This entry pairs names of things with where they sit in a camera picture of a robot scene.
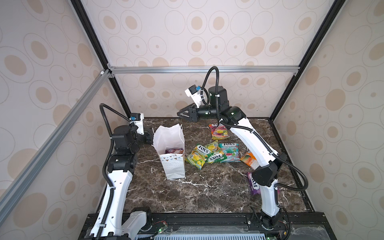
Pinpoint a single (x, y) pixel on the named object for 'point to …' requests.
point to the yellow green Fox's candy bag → (198, 156)
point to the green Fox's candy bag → (215, 154)
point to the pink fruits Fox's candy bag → (179, 151)
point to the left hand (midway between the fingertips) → (154, 124)
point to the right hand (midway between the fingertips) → (179, 113)
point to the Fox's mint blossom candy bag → (232, 150)
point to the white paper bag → (169, 142)
